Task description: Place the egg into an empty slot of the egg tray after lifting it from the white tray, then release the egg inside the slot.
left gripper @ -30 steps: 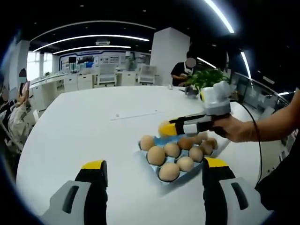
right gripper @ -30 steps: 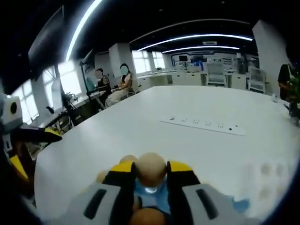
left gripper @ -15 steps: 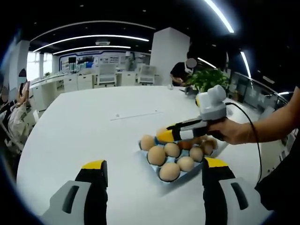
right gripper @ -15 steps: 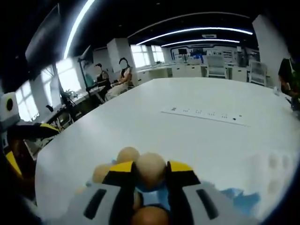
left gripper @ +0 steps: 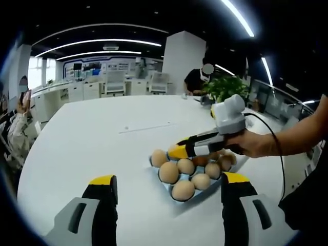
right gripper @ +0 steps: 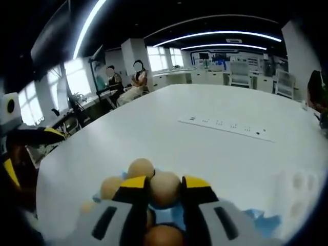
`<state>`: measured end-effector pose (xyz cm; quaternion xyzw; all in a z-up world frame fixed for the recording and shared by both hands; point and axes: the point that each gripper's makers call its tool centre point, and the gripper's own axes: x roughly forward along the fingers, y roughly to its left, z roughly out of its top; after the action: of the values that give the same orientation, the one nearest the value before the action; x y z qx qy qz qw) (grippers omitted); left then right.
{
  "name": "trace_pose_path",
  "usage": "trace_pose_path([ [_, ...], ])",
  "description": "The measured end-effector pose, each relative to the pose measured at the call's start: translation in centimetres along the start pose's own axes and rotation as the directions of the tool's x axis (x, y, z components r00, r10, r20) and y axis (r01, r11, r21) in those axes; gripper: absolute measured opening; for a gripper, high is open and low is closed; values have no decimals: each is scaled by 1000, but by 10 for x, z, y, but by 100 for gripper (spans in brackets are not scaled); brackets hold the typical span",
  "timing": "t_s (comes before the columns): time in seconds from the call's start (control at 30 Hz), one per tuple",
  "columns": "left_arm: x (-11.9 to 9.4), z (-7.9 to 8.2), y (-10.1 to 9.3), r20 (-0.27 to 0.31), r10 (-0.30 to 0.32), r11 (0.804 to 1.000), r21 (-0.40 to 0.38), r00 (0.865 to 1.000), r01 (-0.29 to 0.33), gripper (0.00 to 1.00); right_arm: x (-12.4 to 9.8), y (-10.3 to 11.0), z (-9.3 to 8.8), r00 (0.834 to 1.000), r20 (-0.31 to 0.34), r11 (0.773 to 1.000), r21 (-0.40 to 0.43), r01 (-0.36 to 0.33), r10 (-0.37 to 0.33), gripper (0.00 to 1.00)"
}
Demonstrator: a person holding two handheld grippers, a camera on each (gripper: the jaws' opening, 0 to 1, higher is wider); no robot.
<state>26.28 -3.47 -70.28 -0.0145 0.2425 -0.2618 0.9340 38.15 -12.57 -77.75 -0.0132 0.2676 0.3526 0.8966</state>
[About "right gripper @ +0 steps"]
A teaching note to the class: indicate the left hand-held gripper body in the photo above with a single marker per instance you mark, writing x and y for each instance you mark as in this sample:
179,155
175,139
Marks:
7,123

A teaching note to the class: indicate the white mesh chair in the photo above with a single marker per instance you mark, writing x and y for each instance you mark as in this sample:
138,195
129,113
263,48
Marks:
285,82
239,71

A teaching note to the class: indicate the long curved ceiling light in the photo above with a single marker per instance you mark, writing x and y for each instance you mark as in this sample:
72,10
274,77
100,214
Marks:
225,32

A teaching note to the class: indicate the person's left hand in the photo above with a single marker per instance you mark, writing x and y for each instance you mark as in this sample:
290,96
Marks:
25,176

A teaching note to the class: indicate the blue egg tray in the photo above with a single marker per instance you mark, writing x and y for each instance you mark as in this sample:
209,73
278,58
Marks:
167,214

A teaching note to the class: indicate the black wall monitor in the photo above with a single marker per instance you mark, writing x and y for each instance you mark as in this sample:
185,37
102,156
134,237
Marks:
203,56

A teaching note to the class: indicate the white foam tray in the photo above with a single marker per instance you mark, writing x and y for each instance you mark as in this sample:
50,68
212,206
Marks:
284,184

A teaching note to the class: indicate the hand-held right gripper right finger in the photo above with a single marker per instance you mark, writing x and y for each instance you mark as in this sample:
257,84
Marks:
205,220

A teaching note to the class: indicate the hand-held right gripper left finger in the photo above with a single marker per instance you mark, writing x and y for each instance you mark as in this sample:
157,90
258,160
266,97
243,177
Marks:
118,220

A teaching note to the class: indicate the short curved ceiling light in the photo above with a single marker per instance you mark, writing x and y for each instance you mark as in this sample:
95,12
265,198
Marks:
220,44

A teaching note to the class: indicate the ceiling air conditioner vent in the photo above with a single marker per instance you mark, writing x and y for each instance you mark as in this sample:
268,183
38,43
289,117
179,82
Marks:
234,40

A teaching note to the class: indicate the white power socket strip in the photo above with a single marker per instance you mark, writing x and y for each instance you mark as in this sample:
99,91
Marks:
225,126

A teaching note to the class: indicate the blue white wall display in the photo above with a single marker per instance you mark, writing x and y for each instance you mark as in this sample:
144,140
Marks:
256,61

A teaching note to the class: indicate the white table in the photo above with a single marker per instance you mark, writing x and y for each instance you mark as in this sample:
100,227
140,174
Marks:
179,102

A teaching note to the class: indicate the straight ceiling light strip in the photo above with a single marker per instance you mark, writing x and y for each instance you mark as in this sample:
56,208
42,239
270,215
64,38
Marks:
85,25

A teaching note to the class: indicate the white cabinet row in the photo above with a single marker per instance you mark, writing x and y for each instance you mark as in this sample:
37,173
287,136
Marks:
200,77

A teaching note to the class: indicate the black stand pole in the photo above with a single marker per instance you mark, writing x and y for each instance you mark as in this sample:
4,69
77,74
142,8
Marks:
93,74

